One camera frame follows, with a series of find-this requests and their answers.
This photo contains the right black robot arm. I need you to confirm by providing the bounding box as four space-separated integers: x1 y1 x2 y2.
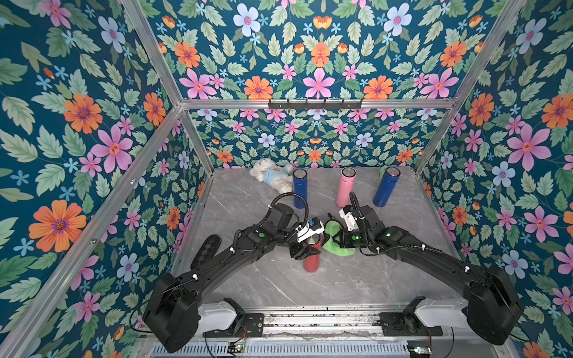
337 192 524 345

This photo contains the black wall hook rail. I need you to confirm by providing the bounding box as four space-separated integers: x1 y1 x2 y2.
267 98 363 111

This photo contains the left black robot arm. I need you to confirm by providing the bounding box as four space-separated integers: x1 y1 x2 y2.
143 192 325 354

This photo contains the blue thermos right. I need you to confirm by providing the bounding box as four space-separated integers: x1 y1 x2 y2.
373 166 401 207

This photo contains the green microfiber cloth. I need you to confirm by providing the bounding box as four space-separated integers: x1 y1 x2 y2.
323 220 355 257

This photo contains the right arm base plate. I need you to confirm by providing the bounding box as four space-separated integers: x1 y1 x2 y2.
378 312 444 338

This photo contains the white teddy bear plush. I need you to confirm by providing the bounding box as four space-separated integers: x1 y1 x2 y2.
249 158 294 194

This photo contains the dark blue thermos left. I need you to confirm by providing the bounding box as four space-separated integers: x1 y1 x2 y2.
292 168 308 209

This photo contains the pink thermos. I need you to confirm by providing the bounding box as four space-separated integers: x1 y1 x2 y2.
336 167 357 208

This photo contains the red thermos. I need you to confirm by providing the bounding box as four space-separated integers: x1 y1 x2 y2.
303 235 322 273

